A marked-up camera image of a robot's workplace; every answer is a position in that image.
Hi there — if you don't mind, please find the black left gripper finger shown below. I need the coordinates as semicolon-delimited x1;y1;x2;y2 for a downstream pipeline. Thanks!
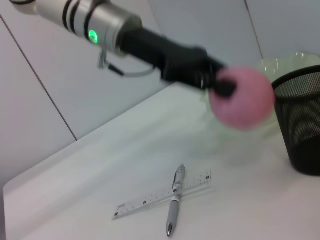
206;56;238;98

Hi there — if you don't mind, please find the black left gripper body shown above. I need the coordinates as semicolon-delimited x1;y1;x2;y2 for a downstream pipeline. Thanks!
119;24;211;91

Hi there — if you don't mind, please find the pink peach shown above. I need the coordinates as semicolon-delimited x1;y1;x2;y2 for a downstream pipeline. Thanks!
208;64;277;131

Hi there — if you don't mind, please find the pale green glass fruit bowl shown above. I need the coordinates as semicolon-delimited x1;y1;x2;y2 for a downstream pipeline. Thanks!
199;51;320;151

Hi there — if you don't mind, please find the black mesh pen holder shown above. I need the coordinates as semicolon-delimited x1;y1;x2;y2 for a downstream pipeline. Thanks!
271;65;320;177

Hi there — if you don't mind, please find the grey silver pen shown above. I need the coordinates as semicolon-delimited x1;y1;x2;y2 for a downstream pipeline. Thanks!
166;164;186;238

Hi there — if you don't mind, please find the transparent plastic ruler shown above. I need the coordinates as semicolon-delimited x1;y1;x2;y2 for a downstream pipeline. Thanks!
111;168;213;221

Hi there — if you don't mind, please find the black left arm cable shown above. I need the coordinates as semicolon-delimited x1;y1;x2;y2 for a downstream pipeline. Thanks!
107;63;156;79

